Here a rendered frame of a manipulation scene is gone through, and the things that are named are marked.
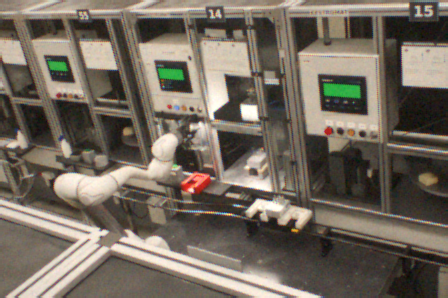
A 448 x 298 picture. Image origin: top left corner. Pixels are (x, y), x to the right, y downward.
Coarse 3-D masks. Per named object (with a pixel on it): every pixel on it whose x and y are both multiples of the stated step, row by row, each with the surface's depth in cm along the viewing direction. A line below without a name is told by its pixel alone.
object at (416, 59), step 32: (320, 32) 272; (352, 32) 263; (416, 32) 246; (416, 64) 252; (416, 96) 260; (416, 128) 267; (320, 160) 309; (352, 160) 296; (320, 192) 319; (352, 192) 306
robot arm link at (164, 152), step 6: (162, 138) 308; (168, 138) 309; (174, 138) 312; (156, 144) 304; (162, 144) 304; (168, 144) 306; (174, 144) 310; (156, 150) 304; (162, 150) 303; (168, 150) 306; (174, 150) 312; (156, 156) 306; (162, 156) 305; (168, 156) 310
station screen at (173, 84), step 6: (156, 66) 339; (162, 66) 336; (168, 66) 334; (174, 66) 331; (180, 66) 328; (162, 78) 341; (162, 84) 344; (168, 84) 341; (174, 84) 338; (180, 84) 335; (186, 90) 334
